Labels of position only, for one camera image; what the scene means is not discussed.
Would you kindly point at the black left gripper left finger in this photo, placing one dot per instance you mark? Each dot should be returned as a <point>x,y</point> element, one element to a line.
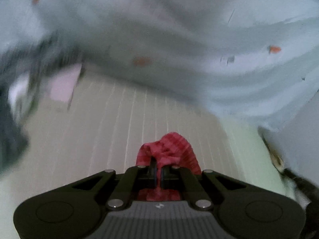
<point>129,185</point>

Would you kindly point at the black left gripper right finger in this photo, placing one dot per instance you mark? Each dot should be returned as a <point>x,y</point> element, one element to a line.
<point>190,190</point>

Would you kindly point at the red checked cloth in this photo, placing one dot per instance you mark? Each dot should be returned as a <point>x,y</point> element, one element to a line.
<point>171,149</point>

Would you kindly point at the green grid cutting mat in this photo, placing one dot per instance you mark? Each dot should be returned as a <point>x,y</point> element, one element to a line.
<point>104,127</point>

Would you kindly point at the white folded cloth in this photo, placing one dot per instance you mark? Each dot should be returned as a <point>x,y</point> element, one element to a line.
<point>62,85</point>

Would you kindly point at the light blue printed bedsheet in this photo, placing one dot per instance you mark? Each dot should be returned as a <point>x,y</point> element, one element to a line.
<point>256,60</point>

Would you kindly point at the dark blue plaid cloth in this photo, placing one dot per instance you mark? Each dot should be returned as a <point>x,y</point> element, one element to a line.
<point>24,69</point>

